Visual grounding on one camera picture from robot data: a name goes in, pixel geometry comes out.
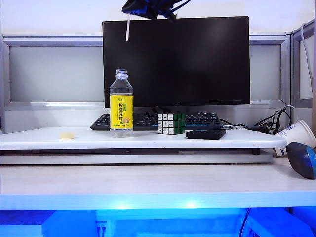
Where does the thin wooden stick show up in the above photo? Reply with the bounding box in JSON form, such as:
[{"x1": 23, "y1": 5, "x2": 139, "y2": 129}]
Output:
[{"x1": 125, "y1": 13, "x2": 132, "y2": 42}]

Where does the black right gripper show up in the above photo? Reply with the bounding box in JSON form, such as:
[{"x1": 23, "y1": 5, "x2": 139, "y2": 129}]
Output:
[{"x1": 121, "y1": 0, "x2": 178, "y2": 22}]

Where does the black cable plug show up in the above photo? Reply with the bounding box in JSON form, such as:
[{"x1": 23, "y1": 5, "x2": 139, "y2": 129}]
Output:
[{"x1": 221, "y1": 125, "x2": 271, "y2": 132}]

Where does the dark blue computer mouse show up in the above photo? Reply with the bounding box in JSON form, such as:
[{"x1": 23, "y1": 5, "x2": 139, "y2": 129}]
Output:
[{"x1": 286, "y1": 142, "x2": 316, "y2": 180}]

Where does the clear bottle with yellow label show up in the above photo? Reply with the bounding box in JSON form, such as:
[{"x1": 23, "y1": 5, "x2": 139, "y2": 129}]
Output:
[{"x1": 109, "y1": 69, "x2": 134, "y2": 138}]

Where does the black cable bundle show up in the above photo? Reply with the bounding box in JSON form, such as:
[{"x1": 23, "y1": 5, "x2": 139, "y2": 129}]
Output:
[{"x1": 254, "y1": 108, "x2": 291, "y2": 135}]

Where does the white paper cup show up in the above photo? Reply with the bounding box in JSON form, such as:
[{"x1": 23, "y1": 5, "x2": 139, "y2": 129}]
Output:
[{"x1": 273, "y1": 120, "x2": 316, "y2": 158}]

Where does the black keyboard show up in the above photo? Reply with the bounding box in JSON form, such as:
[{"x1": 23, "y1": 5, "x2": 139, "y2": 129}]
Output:
[{"x1": 90, "y1": 112, "x2": 223, "y2": 131}]

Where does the white raised desk platform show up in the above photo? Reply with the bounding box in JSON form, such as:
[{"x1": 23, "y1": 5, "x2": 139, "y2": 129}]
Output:
[{"x1": 0, "y1": 127, "x2": 287, "y2": 165}]

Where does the white hanging cable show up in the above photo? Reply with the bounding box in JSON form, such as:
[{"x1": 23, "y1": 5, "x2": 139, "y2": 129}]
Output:
[{"x1": 300, "y1": 23, "x2": 315, "y2": 99}]

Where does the black-edged puzzle cube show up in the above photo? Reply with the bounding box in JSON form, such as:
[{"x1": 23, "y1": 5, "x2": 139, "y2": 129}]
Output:
[{"x1": 157, "y1": 113, "x2": 186, "y2": 136}]

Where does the black computer monitor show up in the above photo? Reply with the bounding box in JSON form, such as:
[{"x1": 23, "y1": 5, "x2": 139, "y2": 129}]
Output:
[{"x1": 102, "y1": 16, "x2": 251, "y2": 109}]

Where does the thin dark cable under desk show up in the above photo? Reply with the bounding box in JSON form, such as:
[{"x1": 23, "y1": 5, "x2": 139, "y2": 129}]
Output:
[{"x1": 239, "y1": 208, "x2": 251, "y2": 237}]

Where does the grey cubicle partition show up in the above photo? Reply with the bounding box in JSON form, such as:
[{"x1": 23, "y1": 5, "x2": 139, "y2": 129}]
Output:
[{"x1": 0, "y1": 23, "x2": 316, "y2": 135}]

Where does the flat black box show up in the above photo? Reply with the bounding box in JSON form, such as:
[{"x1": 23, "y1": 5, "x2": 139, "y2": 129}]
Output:
[{"x1": 185, "y1": 129, "x2": 227, "y2": 140}]

